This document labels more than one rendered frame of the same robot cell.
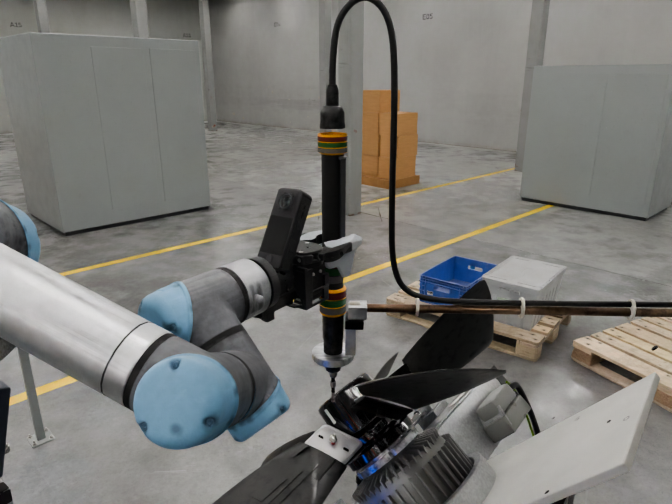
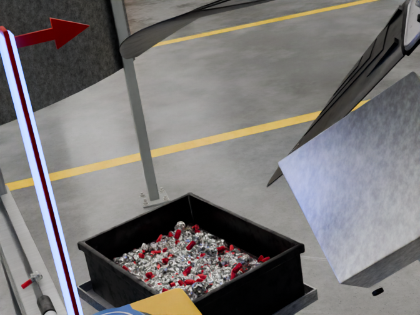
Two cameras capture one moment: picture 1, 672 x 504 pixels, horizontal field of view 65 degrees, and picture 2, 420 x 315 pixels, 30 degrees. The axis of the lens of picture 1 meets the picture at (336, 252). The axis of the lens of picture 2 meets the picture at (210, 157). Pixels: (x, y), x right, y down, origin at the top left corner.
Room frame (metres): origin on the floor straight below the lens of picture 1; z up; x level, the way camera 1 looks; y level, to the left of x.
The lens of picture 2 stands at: (0.10, -0.21, 1.30)
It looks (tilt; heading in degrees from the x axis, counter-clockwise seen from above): 22 degrees down; 33
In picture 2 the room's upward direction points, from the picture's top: 9 degrees counter-clockwise
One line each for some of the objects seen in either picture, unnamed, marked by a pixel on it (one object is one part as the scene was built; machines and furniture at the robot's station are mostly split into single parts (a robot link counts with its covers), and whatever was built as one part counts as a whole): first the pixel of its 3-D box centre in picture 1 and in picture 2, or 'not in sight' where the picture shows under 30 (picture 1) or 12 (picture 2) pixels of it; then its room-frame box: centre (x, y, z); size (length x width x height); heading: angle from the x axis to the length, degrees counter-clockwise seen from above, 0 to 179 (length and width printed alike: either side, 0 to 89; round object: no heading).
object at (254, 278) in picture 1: (243, 290); not in sight; (0.62, 0.12, 1.54); 0.08 x 0.05 x 0.08; 53
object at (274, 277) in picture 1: (285, 276); not in sight; (0.69, 0.07, 1.54); 0.12 x 0.08 x 0.09; 143
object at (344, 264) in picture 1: (345, 257); not in sight; (0.76, -0.02, 1.54); 0.09 x 0.03 x 0.06; 133
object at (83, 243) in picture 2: not in sight; (190, 269); (0.73, 0.26, 0.85); 0.22 x 0.17 x 0.07; 67
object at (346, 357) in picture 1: (339, 330); not in sight; (0.78, -0.01, 1.41); 0.09 x 0.07 x 0.10; 88
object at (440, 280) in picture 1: (459, 282); not in sight; (3.88, -0.97, 0.25); 0.60 x 0.41 x 0.22; 141
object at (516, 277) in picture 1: (522, 291); not in sight; (3.57, -1.37, 0.31); 0.60 x 0.42 x 0.33; 141
